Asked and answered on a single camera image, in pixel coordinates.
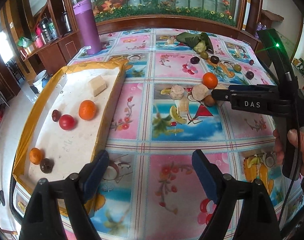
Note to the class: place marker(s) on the person's right hand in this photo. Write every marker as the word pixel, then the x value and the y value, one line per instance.
pixel 285 154

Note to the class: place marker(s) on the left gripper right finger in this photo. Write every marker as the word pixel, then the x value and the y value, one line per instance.
pixel 257 218

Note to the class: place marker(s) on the white plastic bucket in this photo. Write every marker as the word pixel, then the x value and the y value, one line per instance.
pixel 41 80

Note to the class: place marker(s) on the purple thermos bottle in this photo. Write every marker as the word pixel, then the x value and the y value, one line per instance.
pixel 87 26

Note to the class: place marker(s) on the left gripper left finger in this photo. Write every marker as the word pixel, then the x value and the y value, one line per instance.
pixel 42 219

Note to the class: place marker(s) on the green packet on cabinet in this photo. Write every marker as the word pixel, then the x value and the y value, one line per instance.
pixel 24 42

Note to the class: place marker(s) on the cauliflower with green leaves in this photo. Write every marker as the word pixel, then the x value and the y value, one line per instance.
pixel 198 42

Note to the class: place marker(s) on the large dark plum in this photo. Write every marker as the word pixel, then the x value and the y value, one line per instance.
pixel 46 165

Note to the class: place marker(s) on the red tomato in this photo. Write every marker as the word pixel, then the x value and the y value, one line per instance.
pixel 67 122

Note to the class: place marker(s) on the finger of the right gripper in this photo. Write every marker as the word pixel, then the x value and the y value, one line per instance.
pixel 253 88
pixel 221 95

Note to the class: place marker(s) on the large orange mandarin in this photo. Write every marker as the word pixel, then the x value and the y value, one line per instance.
pixel 35 156

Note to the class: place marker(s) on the dark plum left back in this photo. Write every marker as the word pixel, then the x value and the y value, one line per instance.
pixel 195 60

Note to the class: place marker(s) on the red jujube date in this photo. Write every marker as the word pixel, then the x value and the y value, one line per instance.
pixel 56 115

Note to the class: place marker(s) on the patterned plastic tablecloth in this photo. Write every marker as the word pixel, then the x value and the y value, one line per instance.
pixel 150 190

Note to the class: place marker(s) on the green olive near cauliflower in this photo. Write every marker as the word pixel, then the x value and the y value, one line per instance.
pixel 204 55

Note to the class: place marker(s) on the brown kiwi fruit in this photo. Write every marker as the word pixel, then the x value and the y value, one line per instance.
pixel 209 101

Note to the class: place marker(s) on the purple bottles on shelf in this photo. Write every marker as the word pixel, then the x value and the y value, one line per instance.
pixel 259 27

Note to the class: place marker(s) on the yellow white foam tray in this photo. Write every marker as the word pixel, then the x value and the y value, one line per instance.
pixel 70 150

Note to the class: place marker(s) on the dark plum right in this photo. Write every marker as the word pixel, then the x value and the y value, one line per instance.
pixel 249 75

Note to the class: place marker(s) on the wooden side cabinet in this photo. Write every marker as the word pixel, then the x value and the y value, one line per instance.
pixel 55 54

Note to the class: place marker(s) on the large beige foam cylinder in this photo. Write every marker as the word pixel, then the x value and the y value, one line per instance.
pixel 220 86

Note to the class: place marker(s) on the small orange tangerine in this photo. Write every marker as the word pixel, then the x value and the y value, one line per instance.
pixel 87 110

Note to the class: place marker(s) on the dark plum centre back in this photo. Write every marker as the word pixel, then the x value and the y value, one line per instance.
pixel 214 59

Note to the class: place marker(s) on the flower bamboo glass partition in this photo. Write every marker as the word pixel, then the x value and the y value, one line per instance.
pixel 156 0

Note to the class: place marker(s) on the beige foam chunk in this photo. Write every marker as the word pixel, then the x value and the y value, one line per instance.
pixel 199 92
pixel 97 85
pixel 177 92

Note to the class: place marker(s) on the orange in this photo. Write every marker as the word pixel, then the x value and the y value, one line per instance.
pixel 210 80

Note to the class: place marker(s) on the green olive right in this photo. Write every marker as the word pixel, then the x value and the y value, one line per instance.
pixel 237 68

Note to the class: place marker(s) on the black thermos flask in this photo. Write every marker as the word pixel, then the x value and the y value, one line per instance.
pixel 45 29

